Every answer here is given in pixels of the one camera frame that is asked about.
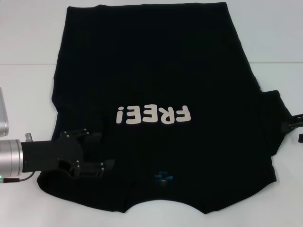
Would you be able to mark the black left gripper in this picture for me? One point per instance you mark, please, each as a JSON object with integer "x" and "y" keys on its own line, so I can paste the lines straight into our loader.
{"x": 45, "y": 153}

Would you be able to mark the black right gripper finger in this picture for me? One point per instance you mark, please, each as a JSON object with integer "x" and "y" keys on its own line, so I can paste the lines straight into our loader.
{"x": 293, "y": 123}
{"x": 301, "y": 138}

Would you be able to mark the black T-shirt with FREE print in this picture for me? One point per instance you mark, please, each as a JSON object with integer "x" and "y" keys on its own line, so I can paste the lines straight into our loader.
{"x": 151, "y": 71}

